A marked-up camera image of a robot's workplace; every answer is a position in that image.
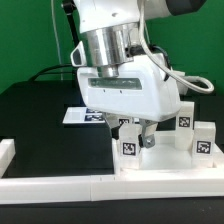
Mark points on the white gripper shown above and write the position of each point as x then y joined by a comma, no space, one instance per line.
139,91

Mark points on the white square tabletop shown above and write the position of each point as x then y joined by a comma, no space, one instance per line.
163,156

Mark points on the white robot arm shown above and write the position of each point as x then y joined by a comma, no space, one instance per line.
118,72

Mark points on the white U-shaped obstacle fence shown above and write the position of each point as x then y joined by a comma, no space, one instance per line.
121,186

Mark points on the white AprilTag base plate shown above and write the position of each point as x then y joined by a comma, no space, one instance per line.
82,115

